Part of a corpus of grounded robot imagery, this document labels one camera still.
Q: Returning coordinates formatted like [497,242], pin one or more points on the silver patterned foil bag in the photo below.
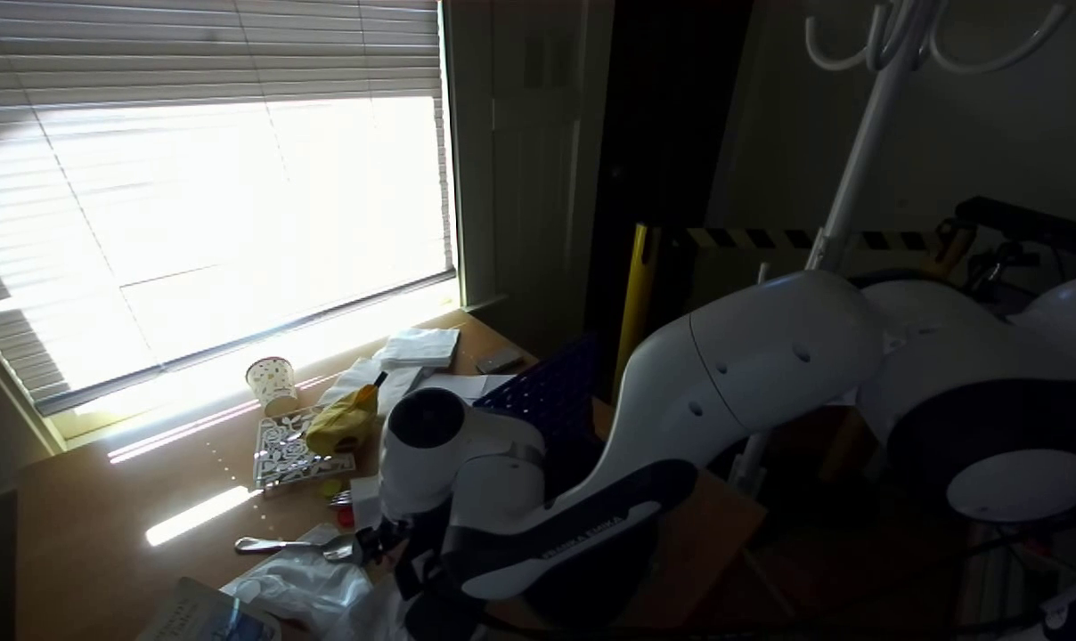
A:
[285,459]

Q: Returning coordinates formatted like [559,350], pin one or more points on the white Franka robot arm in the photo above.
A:
[754,369]

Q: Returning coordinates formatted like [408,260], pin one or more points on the metal spoon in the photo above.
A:
[273,546]

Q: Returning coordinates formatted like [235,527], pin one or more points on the small red object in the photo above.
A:
[343,512]

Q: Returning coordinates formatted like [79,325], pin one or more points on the white paper cup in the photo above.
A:
[268,379]

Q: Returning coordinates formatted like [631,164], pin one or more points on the wide white window blinds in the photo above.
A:
[205,178]

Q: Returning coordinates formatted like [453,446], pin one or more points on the blue perforated game board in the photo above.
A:
[548,394]

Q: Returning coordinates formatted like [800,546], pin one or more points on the yellow bag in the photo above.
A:
[345,423]

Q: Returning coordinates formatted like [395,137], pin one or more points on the white plastic bag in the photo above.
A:
[308,591]

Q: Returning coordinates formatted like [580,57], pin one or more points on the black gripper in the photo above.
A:
[425,582]

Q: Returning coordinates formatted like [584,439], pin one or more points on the black equipment frame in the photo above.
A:
[1022,227]

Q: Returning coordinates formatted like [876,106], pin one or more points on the white flat package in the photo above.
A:
[419,350]

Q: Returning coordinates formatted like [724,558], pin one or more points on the white coat rack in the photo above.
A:
[859,164]

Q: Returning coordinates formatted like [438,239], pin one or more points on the clear plastic package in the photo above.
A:
[201,610]

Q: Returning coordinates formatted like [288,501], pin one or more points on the yellow black striped barrier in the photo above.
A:
[634,306]

